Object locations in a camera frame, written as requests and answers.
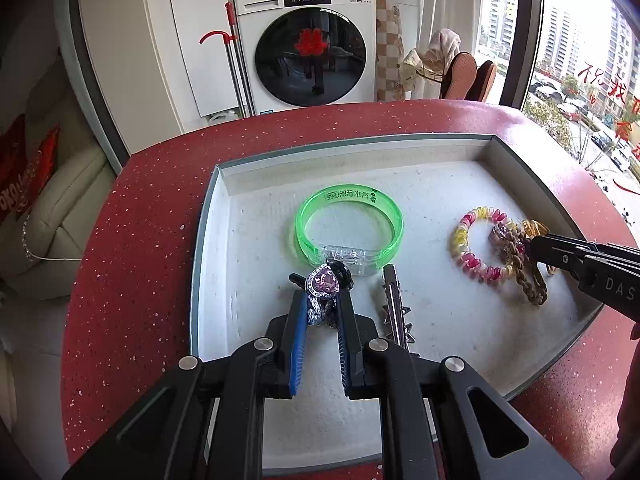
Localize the silver decorated barrette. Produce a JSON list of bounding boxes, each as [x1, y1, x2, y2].
[[377, 264, 418, 353]]

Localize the green translucent bracelet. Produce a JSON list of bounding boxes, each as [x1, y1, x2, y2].
[[291, 182, 405, 277]]

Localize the cream leather sofa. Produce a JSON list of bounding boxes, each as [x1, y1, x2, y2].
[[0, 95, 118, 301]]

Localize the red window decals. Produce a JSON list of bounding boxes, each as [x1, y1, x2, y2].
[[582, 60, 640, 191]]

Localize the red handled mop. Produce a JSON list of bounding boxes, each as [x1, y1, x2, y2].
[[200, 2, 256, 118]]

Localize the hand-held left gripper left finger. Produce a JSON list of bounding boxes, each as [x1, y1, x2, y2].
[[62, 287, 308, 480]]

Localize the white charging cable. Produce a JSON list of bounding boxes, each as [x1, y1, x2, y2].
[[22, 212, 83, 263]]

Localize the grey jewelry tray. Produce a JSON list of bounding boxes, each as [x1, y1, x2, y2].
[[189, 132, 607, 471]]

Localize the silver gem ring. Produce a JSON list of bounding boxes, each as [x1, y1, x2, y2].
[[490, 222, 526, 256]]

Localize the white washing machine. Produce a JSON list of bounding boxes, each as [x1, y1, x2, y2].
[[231, 0, 377, 116]]

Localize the cream cloth on chair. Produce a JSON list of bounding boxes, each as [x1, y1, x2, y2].
[[400, 29, 463, 101]]

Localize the small silver pendant ring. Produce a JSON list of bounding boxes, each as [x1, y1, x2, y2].
[[304, 266, 346, 328]]

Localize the checkered cloth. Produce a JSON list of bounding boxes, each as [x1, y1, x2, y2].
[[376, 0, 406, 102]]

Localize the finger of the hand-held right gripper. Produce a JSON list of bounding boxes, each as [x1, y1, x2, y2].
[[544, 232, 609, 254], [530, 235, 597, 279]]

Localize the red embroidered pillow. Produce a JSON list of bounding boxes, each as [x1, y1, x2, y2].
[[0, 115, 61, 221]]

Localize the yellow cord bracelet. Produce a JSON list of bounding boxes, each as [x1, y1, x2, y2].
[[520, 219, 561, 276]]

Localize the person's right forearm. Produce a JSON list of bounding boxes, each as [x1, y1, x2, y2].
[[617, 320, 640, 480]]

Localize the black hair clip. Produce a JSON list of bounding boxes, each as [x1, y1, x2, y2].
[[289, 260, 356, 291]]

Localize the brown braided bracelet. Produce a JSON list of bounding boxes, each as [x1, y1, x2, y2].
[[500, 232, 548, 307]]

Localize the pink yellow coil hair tie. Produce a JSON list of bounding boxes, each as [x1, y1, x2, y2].
[[452, 205, 526, 283]]

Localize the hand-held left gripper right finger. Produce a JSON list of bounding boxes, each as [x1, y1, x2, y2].
[[334, 290, 586, 480]]

